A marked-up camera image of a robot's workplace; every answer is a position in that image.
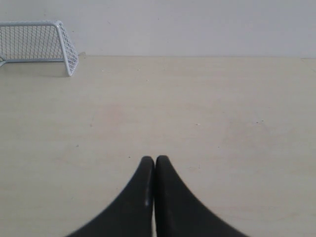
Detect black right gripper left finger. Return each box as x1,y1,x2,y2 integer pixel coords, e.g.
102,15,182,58
69,156,155,237

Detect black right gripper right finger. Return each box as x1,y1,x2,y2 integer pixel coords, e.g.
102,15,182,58
154,156,246,237

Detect white miniature soccer goal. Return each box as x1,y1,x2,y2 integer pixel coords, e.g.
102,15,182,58
0,20,79,76

